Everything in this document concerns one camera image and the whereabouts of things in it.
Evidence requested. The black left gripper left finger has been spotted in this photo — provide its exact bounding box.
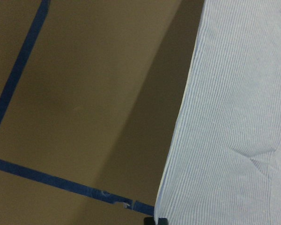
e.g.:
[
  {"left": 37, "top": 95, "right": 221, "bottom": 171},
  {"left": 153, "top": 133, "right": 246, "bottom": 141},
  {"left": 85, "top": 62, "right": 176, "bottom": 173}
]
[{"left": 143, "top": 217, "right": 155, "bottom": 225}]

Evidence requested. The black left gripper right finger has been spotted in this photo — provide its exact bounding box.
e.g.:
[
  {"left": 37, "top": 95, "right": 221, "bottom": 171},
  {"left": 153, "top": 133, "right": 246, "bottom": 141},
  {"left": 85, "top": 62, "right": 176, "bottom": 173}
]
[{"left": 157, "top": 218, "right": 169, "bottom": 225}]

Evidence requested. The light blue striped shirt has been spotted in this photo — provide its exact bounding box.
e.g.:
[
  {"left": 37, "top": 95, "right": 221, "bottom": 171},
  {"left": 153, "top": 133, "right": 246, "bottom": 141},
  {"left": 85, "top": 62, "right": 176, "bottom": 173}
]
[{"left": 154, "top": 0, "right": 281, "bottom": 225}]

